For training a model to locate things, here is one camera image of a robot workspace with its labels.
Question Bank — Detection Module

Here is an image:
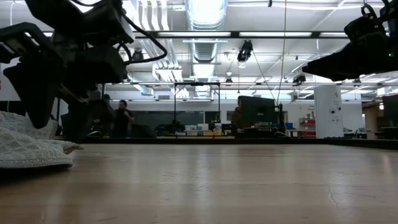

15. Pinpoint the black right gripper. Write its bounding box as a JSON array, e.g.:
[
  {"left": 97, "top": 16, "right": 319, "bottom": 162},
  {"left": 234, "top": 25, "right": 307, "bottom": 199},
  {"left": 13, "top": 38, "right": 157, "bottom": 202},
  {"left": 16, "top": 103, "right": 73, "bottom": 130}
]
[{"left": 302, "top": 30, "right": 398, "bottom": 82}]

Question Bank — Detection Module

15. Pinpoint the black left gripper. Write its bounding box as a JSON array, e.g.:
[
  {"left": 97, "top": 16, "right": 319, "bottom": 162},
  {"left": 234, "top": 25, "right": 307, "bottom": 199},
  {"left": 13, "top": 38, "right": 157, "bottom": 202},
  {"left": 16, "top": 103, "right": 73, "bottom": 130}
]
[{"left": 0, "top": 21, "right": 129, "bottom": 144}]

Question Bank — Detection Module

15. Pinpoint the white waffle weave towel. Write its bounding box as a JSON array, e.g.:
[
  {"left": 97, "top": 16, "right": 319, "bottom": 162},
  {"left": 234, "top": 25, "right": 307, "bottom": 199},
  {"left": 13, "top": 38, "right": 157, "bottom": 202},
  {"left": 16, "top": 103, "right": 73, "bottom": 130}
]
[{"left": 0, "top": 110, "right": 84, "bottom": 170}]

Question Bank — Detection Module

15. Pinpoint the white pillar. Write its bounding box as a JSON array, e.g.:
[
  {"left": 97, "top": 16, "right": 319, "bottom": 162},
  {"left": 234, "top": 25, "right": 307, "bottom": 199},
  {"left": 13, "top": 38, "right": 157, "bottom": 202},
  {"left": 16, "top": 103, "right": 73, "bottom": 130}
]
[{"left": 313, "top": 85, "right": 345, "bottom": 139}]

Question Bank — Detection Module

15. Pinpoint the black computer monitor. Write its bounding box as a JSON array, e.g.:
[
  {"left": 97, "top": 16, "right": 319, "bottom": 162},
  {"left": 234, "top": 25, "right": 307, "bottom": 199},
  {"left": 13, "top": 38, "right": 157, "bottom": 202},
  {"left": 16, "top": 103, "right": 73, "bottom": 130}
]
[
  {"left": 0, "top": 100, "right": 22, "bottom": 116},
  {"left": 381, "top": 95, "right": 398, "bottom": 127},
  {"left": 241, "top": 95, "right": 277, "bottom": 125}
]

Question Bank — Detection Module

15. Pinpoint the red shelf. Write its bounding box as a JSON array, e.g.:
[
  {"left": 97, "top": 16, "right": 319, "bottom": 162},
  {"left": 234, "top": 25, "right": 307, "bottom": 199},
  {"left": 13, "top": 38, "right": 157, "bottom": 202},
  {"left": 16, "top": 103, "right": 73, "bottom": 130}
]
[{"left": 298, "top": 117, "right": 317, "bottom": 138}]

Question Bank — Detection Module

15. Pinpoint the black monitor stand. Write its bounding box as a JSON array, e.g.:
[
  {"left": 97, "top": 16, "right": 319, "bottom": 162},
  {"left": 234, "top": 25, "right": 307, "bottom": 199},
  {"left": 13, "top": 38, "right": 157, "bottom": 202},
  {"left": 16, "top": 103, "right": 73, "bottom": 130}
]
[{"left": 273, "top": 102, "right": 285, "bottom": 134}]

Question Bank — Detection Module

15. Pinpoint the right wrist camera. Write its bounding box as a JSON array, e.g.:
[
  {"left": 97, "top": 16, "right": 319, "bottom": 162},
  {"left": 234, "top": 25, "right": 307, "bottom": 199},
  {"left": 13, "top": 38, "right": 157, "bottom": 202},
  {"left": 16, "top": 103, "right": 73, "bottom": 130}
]
[{"left": 343, "top": 14, "right": 388, "bottom": 43}]

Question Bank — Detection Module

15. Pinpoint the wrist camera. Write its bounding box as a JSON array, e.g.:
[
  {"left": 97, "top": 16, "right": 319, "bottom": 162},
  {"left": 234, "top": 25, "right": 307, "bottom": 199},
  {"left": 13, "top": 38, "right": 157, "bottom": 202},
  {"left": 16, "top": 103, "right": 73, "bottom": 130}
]
[
  {"left": 82, "top": 0, "right": 136, "bottom": 44},
  {"left": 343, "top": 14, "right": 388, "bottom": 43}
]

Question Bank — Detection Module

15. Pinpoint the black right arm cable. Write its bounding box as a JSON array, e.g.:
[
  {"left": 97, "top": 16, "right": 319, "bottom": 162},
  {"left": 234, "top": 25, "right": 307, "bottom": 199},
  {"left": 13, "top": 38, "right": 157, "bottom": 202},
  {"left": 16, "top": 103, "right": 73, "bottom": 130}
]
[{"left": 359, "top": 2, "right": 379, "bottom": 19}]

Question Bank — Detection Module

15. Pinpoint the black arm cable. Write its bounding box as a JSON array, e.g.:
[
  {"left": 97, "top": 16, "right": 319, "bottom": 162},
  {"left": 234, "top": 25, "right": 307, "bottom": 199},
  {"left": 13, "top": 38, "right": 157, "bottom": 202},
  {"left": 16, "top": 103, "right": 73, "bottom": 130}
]
[
  {"left": 359, "top": 2, "right": 379, "bottom": 19},
  {"left": 116, "top": 12, "right": 169, "bottom": 66}
]

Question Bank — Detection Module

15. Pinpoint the black overhead camera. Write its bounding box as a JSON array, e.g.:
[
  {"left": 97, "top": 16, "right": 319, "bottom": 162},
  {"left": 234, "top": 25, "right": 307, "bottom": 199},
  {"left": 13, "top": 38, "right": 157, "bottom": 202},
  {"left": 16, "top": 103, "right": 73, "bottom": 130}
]
[{"left": 236, "top": 40, "right": 254, "bottom": 63}]

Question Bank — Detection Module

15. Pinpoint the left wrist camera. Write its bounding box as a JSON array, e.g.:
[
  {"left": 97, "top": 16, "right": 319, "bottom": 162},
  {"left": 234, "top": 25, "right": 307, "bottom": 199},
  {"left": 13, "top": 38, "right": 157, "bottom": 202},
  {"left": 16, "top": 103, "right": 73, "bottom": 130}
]
[{"left": 82, "top": 0, "right": 136, "bottom": 44}]

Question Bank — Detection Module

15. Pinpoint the black overhead frame beam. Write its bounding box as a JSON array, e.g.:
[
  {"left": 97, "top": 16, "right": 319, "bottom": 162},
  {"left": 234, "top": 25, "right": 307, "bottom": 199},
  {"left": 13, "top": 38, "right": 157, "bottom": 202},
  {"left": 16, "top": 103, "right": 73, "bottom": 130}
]
[{"left": 24, "top": 30, "right": 351, "bottom": 39}]

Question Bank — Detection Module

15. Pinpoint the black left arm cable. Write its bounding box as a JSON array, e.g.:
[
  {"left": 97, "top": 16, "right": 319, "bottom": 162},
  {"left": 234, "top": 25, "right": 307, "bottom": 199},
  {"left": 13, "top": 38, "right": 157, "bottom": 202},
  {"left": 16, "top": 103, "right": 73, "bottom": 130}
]
[{"left": 116, "top": 12, "right": 169, "bottom": 66}]

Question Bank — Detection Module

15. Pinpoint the black metal table frame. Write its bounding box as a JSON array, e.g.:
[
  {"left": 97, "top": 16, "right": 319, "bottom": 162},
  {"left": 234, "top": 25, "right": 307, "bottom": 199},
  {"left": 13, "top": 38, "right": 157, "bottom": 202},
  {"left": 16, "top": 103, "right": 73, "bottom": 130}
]
[{"left": 82, "top": 136, "right": 398, "bottom": 150}]

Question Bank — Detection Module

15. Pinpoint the silver ceiling duct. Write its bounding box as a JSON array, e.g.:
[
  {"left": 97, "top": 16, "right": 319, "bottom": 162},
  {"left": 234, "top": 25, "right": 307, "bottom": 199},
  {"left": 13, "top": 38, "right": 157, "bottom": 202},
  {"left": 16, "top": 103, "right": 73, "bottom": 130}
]
[{"left": 185, "top": 0, "right": 229, "bottom": 99}]

